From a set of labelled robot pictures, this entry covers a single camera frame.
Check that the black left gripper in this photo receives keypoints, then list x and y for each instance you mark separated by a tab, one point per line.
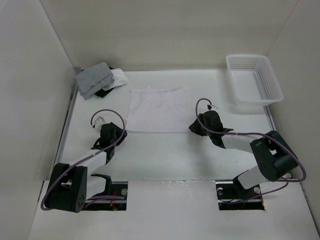
119	131

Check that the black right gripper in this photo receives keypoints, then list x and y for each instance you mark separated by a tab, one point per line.
194	127

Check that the pale pink tank top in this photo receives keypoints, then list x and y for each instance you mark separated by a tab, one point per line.
160	110

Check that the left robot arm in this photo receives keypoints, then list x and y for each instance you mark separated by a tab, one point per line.
74	186

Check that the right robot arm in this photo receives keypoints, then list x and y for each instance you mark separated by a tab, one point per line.
273	157

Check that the white folded tank top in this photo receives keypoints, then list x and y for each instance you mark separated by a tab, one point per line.
120	79

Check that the grey folded tank top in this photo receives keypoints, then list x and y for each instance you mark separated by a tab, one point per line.
85	81

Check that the white plastic basket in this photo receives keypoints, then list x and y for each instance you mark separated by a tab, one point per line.
252	80

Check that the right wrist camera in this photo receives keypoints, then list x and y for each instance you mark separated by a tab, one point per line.
212	107

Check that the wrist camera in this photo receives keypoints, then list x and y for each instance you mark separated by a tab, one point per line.
212	107
98	123

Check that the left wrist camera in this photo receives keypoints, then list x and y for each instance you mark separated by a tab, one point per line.
98	123

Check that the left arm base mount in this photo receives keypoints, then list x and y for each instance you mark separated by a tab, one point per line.
103	194

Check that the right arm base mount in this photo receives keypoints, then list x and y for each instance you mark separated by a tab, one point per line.
232	196

